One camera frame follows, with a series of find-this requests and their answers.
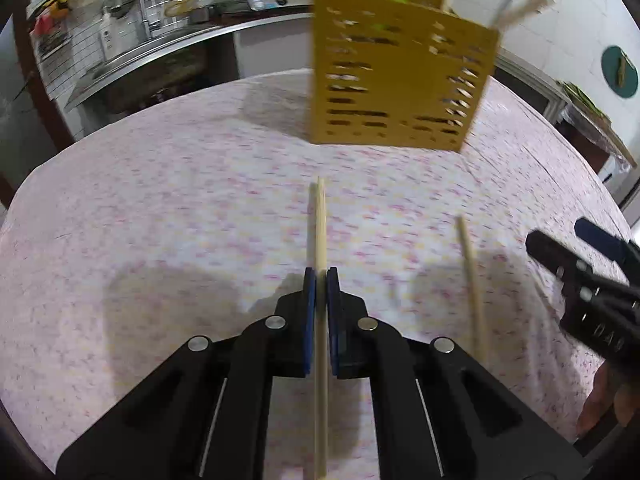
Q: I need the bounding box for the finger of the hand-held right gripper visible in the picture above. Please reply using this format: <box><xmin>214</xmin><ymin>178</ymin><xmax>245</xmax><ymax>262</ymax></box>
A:
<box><xmin>574</xmin><ymin>217</ymin><xmax>640</xmax><ymax>273</ymax></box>
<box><xmin>525</xmin><ymin>229</ymin><xmax>640</xmax><ymax>362</ymax></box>

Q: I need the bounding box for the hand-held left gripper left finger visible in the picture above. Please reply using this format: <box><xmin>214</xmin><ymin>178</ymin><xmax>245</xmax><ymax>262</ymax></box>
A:
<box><xmin>56</xmin><ymin>266</ymin><xmax>318</xmax><ymax>480</ymax></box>

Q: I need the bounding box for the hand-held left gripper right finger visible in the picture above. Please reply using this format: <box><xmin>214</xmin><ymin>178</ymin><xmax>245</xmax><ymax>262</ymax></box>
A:
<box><xmin>325</xmin><ymin>266</ymin><xmax>588</xmax><ymax>480</ymax></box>

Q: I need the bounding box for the wooden chopstick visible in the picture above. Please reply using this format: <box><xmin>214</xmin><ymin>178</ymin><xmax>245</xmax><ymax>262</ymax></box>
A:
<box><xmin>312</xmin><ymin>175</ymin><xmax>330</xmax><ymax>480</ymax></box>
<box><xmin>457</xmin><ymin>215</ymin><xmax>490</xmax><ymax>362</ymax></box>

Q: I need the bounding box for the yellow perforated utensil holder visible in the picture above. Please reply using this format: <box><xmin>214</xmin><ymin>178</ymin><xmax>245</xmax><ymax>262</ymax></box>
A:
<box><xmin>310</xmin><ymin>0</ymin><xmax>501</xmax><ymax>153</ymax></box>

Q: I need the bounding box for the person's right hand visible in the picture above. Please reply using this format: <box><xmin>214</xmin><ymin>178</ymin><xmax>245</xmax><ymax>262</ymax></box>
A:
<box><xmin>576</xmin><ymin>361</ymin><xmax>628</xmax><ymax>437</ymax></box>

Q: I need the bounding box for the green round cutting board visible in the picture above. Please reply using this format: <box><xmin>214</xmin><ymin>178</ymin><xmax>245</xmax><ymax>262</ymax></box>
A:
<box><xmin>601</xmin><ymin>45</ymin><xmax>640</xmax><ymax>99</ymax></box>

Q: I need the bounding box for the kitchen counter cabinet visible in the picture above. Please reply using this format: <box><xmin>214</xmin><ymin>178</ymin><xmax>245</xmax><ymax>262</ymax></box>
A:
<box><xmin>65</xmin><ymin>2</ymin><xmax>572</xmax><ymax>142</ymax></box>

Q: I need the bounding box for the stainless steel sink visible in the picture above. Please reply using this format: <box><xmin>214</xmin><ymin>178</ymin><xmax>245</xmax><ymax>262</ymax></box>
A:
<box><xmin>66</xmin><ymin>24</ymin><xmax>237</xmax><ymax>112</ymax></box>

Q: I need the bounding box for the red and yellow cloth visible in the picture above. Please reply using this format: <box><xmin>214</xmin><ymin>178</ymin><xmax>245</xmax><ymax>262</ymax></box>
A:
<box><xmin>29</xmin><ymin>0</ymin><xmax>72</xmax><ymax>37</ymax></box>

